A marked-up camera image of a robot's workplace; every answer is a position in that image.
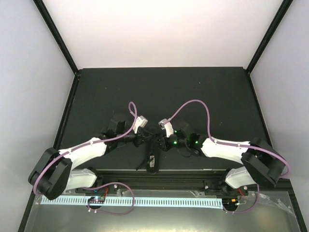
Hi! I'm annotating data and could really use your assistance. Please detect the black shoelace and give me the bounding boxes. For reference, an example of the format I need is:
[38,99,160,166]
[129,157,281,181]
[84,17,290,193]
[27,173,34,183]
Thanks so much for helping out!
[136,131,162,171]

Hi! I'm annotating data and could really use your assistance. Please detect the black sneaker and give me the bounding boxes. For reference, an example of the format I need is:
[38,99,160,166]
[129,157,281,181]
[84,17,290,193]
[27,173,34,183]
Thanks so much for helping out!
[145,126,161,174]

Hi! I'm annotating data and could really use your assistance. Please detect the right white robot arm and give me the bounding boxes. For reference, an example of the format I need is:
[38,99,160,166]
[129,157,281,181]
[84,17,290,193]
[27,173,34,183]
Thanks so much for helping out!
[161,128,286,195]

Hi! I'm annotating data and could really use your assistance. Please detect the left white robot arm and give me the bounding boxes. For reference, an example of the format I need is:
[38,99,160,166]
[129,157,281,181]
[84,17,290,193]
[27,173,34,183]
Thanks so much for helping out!
[28,115,148,200]

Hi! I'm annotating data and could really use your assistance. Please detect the left small circuit board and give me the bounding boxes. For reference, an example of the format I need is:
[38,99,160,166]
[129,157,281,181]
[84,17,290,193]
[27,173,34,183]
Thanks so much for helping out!
[88,196,105,203]

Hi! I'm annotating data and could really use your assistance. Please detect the small circuit board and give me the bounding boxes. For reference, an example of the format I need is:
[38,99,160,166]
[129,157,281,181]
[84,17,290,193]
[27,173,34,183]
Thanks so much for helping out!
[88,196,105,203]
[222,198,246,207]

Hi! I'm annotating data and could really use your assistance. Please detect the right small circuit board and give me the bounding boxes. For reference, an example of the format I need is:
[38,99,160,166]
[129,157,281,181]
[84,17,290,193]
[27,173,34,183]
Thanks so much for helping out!
[222,198,246,207]

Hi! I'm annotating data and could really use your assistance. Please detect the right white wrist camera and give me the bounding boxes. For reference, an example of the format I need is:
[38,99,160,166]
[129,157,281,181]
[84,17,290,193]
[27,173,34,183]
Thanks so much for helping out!
[158,118,174,138]

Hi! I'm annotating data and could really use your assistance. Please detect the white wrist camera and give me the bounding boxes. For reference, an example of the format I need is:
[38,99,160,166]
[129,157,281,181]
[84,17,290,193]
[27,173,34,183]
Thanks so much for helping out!
[133,116,148,134]
[158,118,174,138]

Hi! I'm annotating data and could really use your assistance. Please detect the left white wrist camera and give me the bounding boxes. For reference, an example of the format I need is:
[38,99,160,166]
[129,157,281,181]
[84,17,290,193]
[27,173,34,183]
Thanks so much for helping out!
[133,116,148,134]

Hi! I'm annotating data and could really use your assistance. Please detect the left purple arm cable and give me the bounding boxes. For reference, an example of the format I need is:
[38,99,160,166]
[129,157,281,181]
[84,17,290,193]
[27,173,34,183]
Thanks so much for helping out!
[33,101,138,195]

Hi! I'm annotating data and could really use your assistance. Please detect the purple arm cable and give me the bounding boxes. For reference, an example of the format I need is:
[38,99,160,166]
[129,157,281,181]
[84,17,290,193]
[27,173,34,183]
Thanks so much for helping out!
[169,99,291,178]
[33,101,138,195]

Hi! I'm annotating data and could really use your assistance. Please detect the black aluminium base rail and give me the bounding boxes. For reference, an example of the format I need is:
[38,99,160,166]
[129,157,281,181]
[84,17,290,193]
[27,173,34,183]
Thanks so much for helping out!
[94,170,225,190]

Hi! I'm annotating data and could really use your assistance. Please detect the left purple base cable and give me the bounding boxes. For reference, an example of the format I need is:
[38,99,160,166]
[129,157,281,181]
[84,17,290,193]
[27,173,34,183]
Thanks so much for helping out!
[81,181,135,216]

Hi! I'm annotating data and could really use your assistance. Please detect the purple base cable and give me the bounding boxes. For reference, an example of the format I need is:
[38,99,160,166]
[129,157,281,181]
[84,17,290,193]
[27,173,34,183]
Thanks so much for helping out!
[222,185,261,215]
[81,181,135,216]

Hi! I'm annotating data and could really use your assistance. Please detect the white slotted cable duct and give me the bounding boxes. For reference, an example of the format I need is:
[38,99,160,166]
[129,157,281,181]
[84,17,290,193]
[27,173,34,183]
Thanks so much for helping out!
[41,195,223,209]

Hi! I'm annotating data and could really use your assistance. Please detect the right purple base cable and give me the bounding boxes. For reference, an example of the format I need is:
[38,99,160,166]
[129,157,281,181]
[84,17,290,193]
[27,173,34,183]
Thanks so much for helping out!
[222,185,261,215]

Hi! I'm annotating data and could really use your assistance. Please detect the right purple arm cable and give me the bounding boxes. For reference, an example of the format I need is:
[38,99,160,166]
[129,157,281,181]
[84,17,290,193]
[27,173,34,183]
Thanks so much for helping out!
[169,99,291,178]

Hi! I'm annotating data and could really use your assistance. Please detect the left black frame post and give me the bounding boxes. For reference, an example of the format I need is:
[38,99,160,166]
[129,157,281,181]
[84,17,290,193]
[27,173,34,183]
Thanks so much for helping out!
[33,0,79,74]

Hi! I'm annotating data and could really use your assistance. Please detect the black frame post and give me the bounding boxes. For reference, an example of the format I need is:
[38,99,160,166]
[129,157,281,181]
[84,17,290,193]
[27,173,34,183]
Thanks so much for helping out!
[245,0,294,73]
[33,0,79,74]

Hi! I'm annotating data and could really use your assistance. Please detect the right black frame post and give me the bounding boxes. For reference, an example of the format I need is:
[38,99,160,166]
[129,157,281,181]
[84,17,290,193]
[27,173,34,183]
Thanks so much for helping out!
[245,0,294,73]

